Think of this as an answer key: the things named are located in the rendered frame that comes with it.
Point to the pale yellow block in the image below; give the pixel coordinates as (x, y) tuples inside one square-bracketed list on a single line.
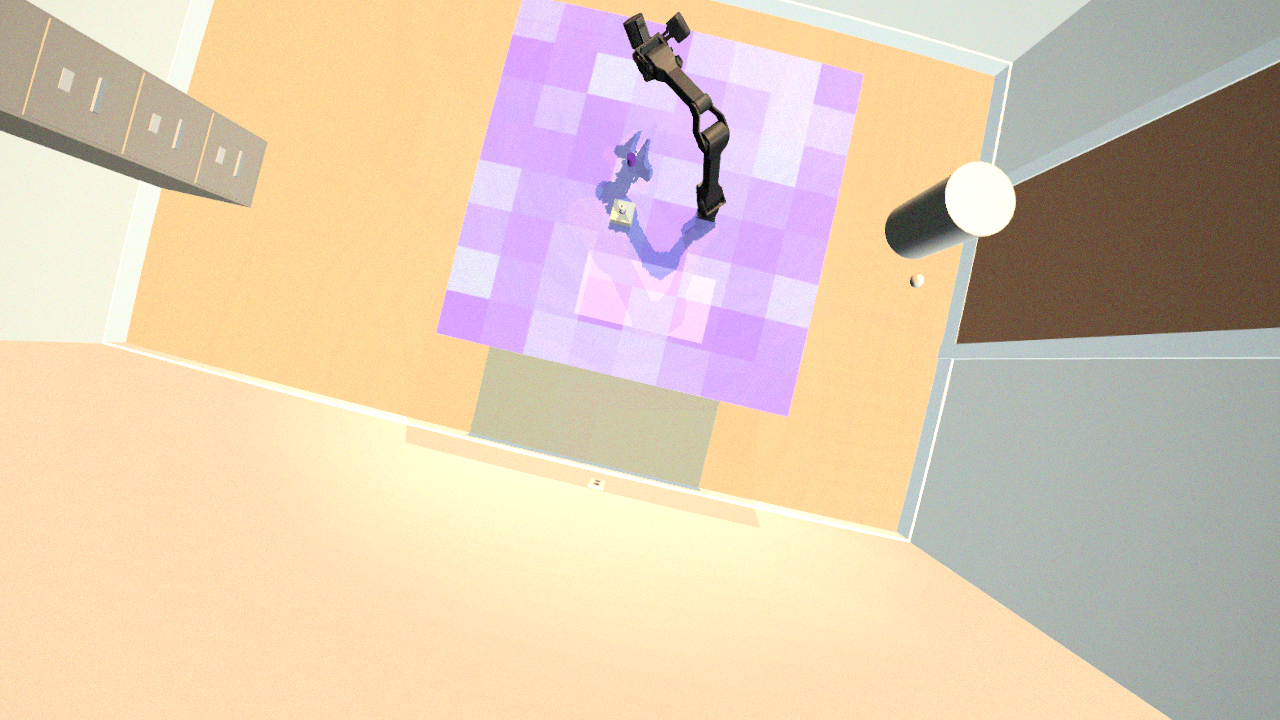
[(625, 218)]

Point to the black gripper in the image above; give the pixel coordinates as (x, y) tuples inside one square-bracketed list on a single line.
[(676, 27)]

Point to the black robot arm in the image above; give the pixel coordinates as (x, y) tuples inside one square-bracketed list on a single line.
[(662, 64)]

